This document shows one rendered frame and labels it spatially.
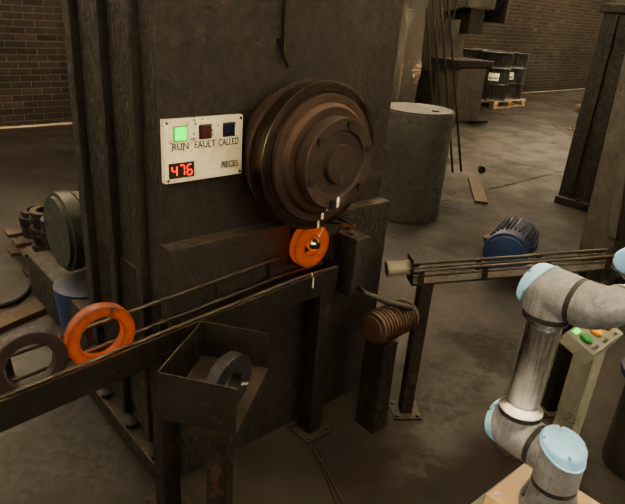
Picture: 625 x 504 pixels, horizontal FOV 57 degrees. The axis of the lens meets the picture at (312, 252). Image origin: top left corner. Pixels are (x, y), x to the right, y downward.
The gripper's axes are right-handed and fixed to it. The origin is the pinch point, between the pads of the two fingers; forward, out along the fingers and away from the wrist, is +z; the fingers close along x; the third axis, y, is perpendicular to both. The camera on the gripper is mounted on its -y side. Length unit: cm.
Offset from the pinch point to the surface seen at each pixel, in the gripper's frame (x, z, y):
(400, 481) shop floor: 46, 74, 9
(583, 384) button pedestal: -2.3, 22.3, -8.6
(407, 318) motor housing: 25, 35, 48
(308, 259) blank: 62, 15, 73
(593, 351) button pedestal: 2.9, 6.6, -4.5
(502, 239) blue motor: -136, 73, 91
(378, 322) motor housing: 38, 34, 51
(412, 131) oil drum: -166, 67, 205
